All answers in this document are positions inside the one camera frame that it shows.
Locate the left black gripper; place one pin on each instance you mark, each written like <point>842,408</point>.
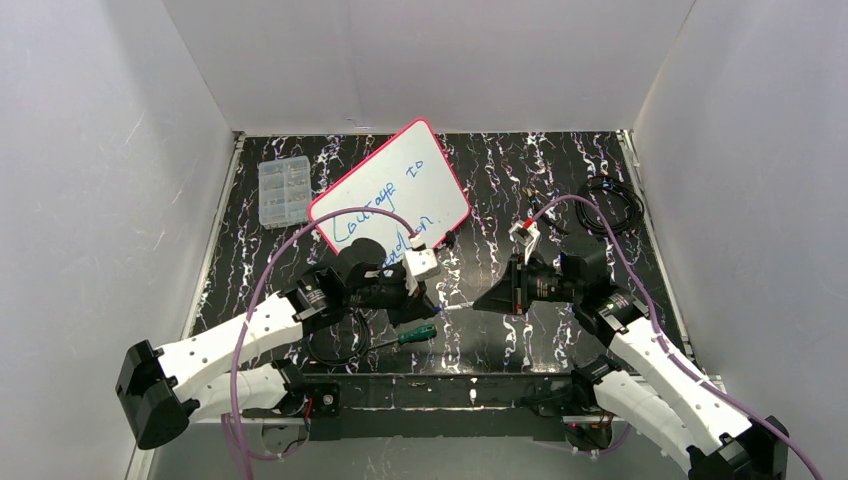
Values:
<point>407,304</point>

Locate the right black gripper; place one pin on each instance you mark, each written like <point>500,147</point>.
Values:
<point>519,291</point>

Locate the white marker pen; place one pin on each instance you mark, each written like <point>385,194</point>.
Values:
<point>457,307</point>

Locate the pink framed whiteboard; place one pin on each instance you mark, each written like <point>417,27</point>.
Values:
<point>410,176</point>

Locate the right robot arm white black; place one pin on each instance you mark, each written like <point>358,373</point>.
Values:
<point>644,380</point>

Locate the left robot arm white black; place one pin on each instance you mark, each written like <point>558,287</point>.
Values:
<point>164,390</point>

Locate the clear plastic organizer box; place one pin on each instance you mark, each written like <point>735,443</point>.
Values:
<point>285,192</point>

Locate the green handled screwdriver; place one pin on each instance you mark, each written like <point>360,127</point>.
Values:
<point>419,334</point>

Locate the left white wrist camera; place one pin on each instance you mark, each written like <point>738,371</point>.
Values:
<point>419,266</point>

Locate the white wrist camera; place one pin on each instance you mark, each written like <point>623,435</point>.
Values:
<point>526,236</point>
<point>419,266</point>

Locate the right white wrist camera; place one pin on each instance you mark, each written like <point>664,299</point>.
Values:
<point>526,236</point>

